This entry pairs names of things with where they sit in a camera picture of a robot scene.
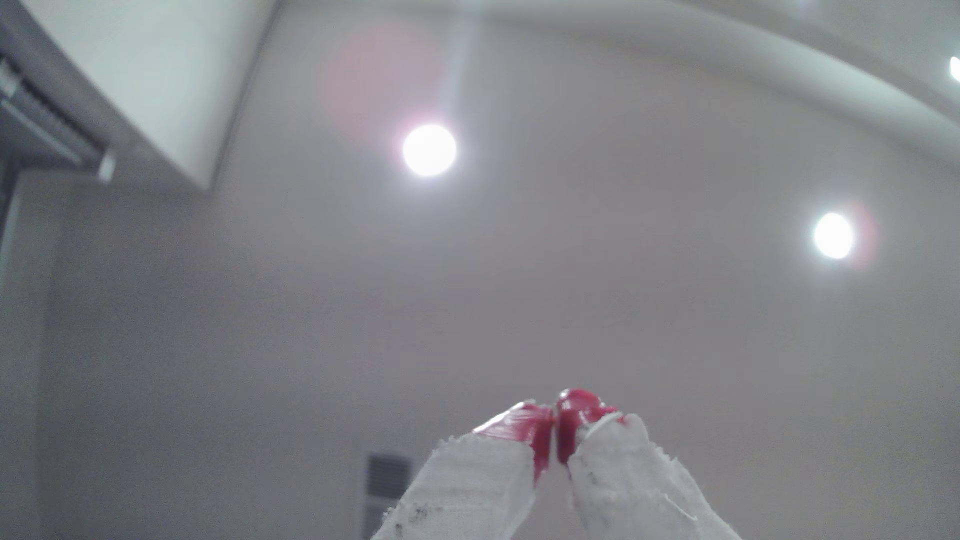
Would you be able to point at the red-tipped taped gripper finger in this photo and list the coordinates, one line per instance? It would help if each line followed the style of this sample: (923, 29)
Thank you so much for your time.
(630, 487)
(465, 487)

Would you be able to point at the round ceiling light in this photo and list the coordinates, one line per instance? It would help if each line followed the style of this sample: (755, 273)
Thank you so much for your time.
(429, 150)
(955, 69)
(833, 235)

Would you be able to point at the grey wall air vent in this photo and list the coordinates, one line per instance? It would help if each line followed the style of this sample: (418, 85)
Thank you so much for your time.
(386, 480)

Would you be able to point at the grey window blind rail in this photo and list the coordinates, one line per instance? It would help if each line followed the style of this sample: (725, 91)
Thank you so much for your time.
(37, 112)

